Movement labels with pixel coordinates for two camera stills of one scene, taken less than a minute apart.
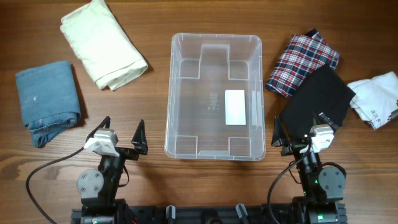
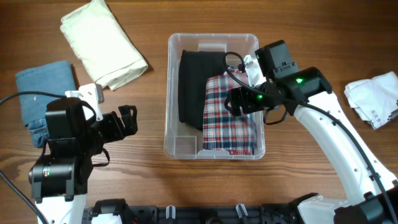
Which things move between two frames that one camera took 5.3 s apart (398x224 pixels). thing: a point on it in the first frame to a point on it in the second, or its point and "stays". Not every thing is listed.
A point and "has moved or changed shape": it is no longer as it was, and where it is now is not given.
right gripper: (277, 140) to (249, 106)
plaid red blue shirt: (303, 54) to (222, 130)
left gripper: (139, 141) to (117, 132)
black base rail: (240, 214) stays
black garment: (324, 91) has moved or changed shape
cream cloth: (103, 45) stays
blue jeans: (48, 98) stays
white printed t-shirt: (375, 98) stays
